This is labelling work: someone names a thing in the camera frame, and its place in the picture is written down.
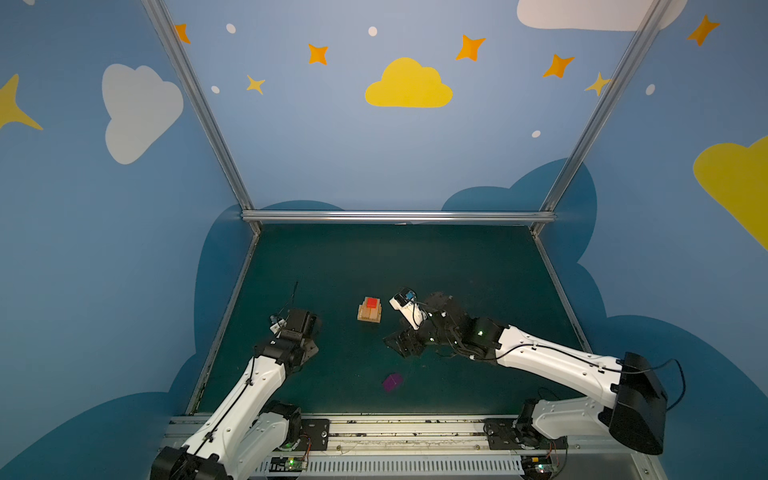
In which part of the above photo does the purple block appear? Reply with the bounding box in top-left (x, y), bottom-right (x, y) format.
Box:
top-left (382, 373), bottom-right (403, 392)

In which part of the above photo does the light wood block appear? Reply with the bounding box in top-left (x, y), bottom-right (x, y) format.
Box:
top-left (357, 297), bottom-right (372, 321)

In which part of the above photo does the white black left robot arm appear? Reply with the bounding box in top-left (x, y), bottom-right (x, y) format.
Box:
top-left (149, 309), bottom-right (318, 480)

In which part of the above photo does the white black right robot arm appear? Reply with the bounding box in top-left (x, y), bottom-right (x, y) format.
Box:
top-left (385, 288), bottom-right (669, 455)

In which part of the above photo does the left green circuit board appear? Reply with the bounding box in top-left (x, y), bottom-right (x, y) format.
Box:
top-left (269, 457), bottom-right (308, 473)

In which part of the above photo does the green circuit board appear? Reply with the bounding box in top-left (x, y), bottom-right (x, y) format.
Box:
top-left (520, 456), bottom-right (555, 480)
top-left (269, 457), bottom-right (308, 473)

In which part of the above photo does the right green circuit board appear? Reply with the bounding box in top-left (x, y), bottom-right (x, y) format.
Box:
top-left (520, 456), bottom-right (555, 480)

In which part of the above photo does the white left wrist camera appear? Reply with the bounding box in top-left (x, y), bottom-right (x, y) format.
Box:
top-left (270, 317), bottom-right (286, 335)

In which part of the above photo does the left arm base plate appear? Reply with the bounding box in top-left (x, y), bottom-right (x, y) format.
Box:
top-left (279, 419), bottom-right (330, 452)

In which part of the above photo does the aluminium front rail base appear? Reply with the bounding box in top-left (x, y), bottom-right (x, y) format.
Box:
top-left (253, 414), bottom-right (666, 479)

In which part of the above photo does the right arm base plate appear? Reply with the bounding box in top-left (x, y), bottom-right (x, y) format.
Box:
top-left (483, 417), bottom-right (568, 450)

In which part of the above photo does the aluminium back frame rail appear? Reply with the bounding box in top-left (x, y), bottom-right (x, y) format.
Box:
top-left (241, 210), bottom-right (556, 224)

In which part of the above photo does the aluminium left corner post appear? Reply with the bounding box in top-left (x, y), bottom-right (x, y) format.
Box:
top-left (141, 0), bottom-right (254, 214)

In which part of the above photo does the aluminium corner post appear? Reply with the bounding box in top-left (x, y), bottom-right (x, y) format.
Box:
top-left (539, 0), bottom-right (673, 222)
top-left (141, 0), bottom-right (254, 214)

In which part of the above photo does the aluminium right corner post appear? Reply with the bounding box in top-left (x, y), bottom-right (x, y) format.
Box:
top-left (539, 0), bottom-right (673, 222)

